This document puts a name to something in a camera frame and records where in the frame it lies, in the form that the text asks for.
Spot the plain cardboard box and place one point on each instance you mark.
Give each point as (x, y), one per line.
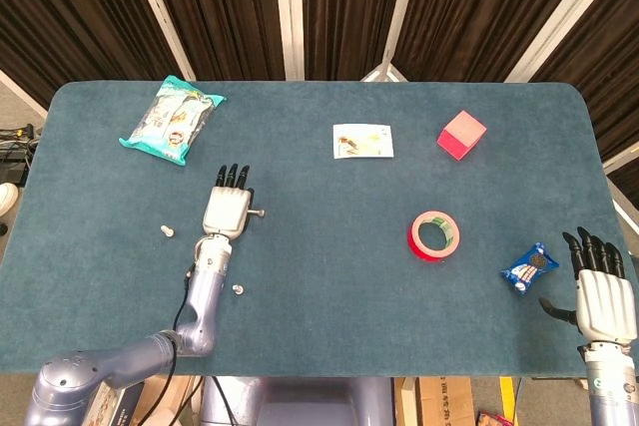
(160, 403)

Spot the dark brown curtain panel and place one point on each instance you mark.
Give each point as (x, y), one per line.
(489, 7)
(224, 7)
(614, 47)
(349, 7)
(75, 7)

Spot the blue felt table cover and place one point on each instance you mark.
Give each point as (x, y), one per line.
(349, 296)

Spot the white picture card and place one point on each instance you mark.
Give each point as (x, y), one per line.
(363, 141)

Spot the white frame post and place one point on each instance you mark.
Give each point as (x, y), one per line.
(402, 7)
(563, 14)
(162, 17)
(291, 22)

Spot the black power box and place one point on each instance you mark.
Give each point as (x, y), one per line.
(12, 166)

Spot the red tape roll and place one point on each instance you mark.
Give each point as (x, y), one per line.
(418, 246)

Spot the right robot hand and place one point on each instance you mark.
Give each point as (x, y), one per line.
(606, 306)

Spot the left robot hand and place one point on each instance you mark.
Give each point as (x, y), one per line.
(224, 211)

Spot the white shoe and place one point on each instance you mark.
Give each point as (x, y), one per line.
(7, 199)

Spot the pink foam cube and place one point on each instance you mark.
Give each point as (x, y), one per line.
(461, 136)

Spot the lavender robot base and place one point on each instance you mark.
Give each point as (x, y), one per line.
(309, 403)

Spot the printed cardboard box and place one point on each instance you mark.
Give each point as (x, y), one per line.
(444, 403)

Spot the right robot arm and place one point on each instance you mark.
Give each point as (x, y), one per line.
(609, 386)

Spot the metal bolt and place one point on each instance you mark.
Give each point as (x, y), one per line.
(167, 230)
(237, 289)
(258, 213)

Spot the white frame bar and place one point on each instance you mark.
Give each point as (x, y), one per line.
(625, 206)
(22, 97)
(624, 156)

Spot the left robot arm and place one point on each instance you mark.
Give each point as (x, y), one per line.
(204, 296)

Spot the blue white printed box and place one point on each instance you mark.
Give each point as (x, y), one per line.
(125, 408)

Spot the blue cookie packet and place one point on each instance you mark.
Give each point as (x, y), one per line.
(529, 269)

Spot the teal snack bag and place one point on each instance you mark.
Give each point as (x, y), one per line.
(170, 122)

